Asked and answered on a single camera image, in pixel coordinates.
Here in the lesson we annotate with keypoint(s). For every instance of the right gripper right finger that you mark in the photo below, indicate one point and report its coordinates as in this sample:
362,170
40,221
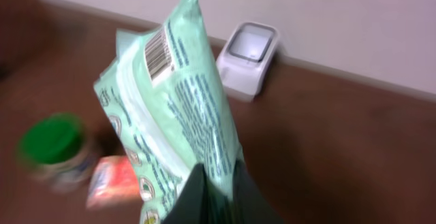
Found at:
251,206

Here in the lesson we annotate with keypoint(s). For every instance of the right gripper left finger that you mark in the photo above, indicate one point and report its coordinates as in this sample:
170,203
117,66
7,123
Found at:
194,204

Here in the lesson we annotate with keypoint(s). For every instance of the small orange sachet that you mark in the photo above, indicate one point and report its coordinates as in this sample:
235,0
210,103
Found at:
113,182

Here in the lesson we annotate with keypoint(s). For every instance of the green lid jar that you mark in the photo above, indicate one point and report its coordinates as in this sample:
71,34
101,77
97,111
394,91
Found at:
59,152

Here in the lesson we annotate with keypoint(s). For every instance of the white barcode scanner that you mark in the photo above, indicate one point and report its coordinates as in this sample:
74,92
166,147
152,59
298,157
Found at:
245,59

